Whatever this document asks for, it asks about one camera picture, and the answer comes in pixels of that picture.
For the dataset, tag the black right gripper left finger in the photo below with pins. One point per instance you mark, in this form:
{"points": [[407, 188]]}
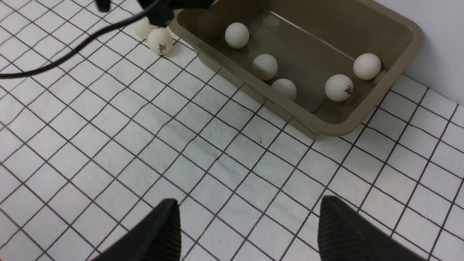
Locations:
{"points": [[157, 237]]}

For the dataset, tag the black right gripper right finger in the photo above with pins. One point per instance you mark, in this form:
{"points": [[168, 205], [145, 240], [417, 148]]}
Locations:
{"points": [[344, 235]]}

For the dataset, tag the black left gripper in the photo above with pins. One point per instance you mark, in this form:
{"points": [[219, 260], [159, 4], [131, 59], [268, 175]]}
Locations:
{"points": [[163, 13]]}

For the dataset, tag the white printed ping-pong ball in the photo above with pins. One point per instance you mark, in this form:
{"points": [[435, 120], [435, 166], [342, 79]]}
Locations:
{"points": [[367, 66], [339, 88], [160, 41]]}

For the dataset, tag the white grid-patterned tablecloth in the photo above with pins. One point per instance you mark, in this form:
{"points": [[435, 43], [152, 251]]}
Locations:
{"points": [[90, 148]]}

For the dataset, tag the tan plastic bin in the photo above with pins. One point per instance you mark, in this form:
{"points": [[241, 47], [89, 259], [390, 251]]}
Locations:
{"points": [[312, 40]]}

